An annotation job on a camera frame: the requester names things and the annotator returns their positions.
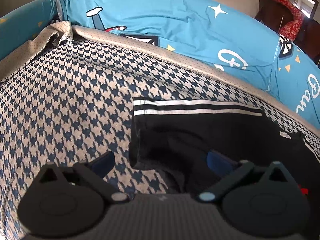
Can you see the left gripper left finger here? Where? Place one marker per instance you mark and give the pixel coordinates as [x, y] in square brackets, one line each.
[91, 175]

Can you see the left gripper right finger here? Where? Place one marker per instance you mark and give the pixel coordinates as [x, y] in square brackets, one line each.
[230, 172]

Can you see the black garment red print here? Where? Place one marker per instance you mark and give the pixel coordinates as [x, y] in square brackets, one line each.
[174, 138]

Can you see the houndstooth mattress cover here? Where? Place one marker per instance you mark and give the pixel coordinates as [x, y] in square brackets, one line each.
[67, 95]

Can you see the blue cartoon print bedsheet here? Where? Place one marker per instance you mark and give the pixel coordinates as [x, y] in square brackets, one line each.
[205, 30]

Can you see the red patterned cloth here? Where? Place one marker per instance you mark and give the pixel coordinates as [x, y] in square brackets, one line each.
[281, 16]

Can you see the brown wooden chair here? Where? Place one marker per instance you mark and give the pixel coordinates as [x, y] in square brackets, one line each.
[308, 39]

